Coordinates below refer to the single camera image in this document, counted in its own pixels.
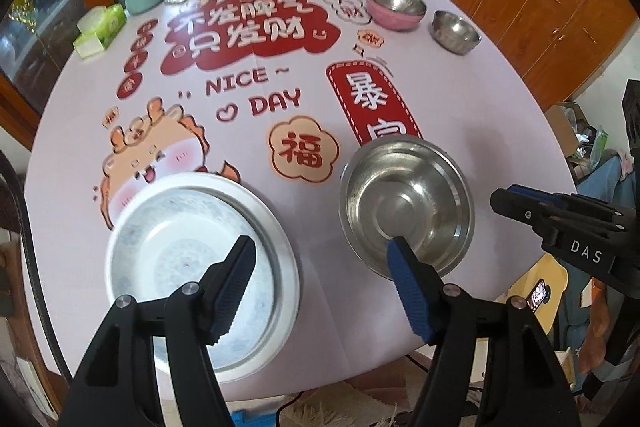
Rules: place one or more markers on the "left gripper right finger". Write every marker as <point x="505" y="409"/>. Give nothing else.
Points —
<point x="524" y="381"/>

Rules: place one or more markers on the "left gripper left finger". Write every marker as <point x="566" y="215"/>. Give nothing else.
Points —
<point x="115" y="383"/>

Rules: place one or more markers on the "blue patterned ceramic plate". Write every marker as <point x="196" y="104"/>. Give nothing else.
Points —
<point x="170" y="238"/>

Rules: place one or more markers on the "white paper plate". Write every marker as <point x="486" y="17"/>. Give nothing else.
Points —
<point x="288" y="283"/>

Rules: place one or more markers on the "large steel bowl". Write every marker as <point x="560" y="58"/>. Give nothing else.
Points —
<point x="404" y="186"/>

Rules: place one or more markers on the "small steel bowl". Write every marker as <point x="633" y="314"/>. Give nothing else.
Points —
<point x="454" y="33"/>

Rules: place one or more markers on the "pink steel bowl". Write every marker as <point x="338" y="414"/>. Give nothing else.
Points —
<point x="397" y="15"/>

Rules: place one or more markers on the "cardboard box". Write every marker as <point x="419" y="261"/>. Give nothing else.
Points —
<point x="571" y="128"/>

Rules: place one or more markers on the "wooden cabinet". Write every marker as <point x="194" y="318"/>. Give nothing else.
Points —
<point x="555" y="46"/>

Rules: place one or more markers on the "pink printed tablecloth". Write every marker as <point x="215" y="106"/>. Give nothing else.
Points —
<point x="284" y="92"/>

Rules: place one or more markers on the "green tissue pack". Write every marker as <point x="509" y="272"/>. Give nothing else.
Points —
<point x="98" y="28"/>

